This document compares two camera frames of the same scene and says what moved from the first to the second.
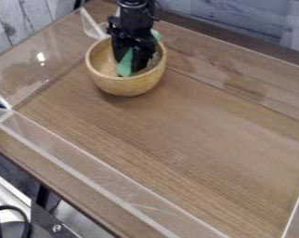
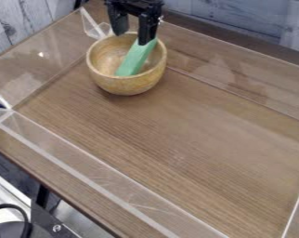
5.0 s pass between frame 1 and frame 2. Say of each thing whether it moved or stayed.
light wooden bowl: stayed
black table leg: stayed
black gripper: moved
